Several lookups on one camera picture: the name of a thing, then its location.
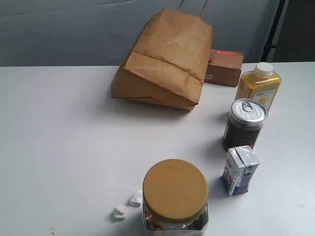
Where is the white crumpled lump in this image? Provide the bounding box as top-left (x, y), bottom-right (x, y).
top-left (128, 190), bottom-right (143, 207)
top-left (112, 205), bottom-right (126, 221)

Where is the yellow grain bottle white cap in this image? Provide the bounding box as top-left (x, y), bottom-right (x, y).
top-left (235, 62), bottom-right (282, 110)

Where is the black light stand pole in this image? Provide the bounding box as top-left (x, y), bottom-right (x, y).
top-left (260, 0), bottom-right (287, 62)

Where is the small blue white milk carton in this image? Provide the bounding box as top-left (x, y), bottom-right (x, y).
top-left (221, 146), bottom-right (260, 196)

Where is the brown pouch with orange label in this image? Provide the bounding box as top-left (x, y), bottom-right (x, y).
top-left (204, 49), bottom-right (244, 87)

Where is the white crumpled lump lower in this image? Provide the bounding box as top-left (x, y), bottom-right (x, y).
top-left (112, 205), bottom-right (126, 221)

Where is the dark can with pull-tab lid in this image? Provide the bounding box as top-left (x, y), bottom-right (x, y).
top-left (222, 98), bottom-right (268, 150)

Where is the clear jar with tan lid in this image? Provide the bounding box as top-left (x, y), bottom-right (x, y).
top-left (142, 159), bottom-right (209, 236)

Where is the white crumpled lump upper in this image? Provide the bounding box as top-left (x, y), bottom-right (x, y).
top-left (128, 190), bottom-right (143, 207)

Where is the brown paper grocery bag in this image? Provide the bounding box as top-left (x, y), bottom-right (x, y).
top-left (111, 8), bottom-right (213, 111)

